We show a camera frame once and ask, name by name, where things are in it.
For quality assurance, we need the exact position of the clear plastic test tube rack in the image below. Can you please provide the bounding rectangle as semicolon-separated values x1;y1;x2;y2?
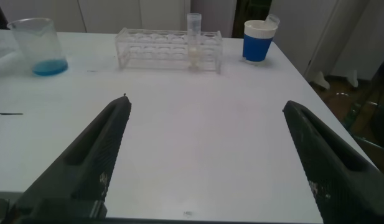
114;27;223;75

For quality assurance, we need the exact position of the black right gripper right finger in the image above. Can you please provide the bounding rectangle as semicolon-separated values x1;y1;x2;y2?
282;100;384;224

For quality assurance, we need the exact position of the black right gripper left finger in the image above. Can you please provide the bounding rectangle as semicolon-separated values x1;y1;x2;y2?
1;94;133;224

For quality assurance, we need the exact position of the clear beaker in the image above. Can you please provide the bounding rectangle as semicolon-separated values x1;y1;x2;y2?
6;17;69;77

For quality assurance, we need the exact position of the clear plastic test tube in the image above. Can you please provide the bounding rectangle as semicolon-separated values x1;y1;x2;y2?
264;14;281;27

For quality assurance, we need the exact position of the test tube with pale liquid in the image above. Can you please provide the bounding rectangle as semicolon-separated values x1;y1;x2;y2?
186;12;202;71

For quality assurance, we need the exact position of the blue and white paper cup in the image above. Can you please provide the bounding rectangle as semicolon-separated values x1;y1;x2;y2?
241;19;279;64

